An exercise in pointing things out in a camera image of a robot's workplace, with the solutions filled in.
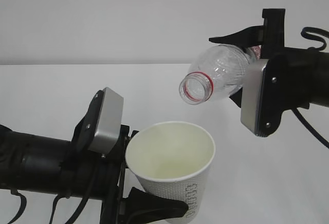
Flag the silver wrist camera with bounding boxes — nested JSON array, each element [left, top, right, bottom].
[[241, 57, 287, 137], [70, 87, 124, 158]]

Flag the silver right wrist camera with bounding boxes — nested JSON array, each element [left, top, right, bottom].
[[241, 57, 287, 137]]

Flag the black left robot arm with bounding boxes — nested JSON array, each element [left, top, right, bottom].
[[1, 125, 188, 223]]

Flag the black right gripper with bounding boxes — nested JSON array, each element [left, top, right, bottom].
[[208, 9, 319, 111]]

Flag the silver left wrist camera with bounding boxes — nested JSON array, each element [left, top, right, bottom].
[[70, 87, 124, 158]]

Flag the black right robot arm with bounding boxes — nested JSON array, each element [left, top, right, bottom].
[[209, 8, 328, 114]]

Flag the white paper cup green logo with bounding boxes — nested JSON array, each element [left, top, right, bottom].
[[125, 121, 215, 223]]

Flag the clear water bottle red label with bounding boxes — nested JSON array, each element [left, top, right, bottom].
[[179, 44, 261, 105]]

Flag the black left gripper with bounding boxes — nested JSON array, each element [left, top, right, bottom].
[[100, 125, 189, 223]]

